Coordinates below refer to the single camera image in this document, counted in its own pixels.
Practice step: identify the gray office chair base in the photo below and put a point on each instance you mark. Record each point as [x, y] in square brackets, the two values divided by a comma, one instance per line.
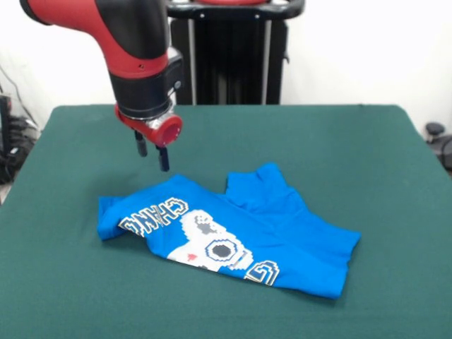
[436, 129]

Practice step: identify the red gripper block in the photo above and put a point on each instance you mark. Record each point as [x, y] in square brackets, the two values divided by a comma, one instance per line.
[159, 132]

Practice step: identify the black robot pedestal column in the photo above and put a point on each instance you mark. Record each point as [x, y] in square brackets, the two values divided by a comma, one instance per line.
[229, 60]

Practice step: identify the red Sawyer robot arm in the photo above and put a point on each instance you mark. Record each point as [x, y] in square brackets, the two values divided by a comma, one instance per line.
[141, 53]

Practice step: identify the blue printed t-shirt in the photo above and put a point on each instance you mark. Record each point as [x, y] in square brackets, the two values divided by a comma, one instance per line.
[300, 247]

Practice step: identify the dark green table cloth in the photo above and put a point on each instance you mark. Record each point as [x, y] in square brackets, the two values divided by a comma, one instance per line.
[70, 265]

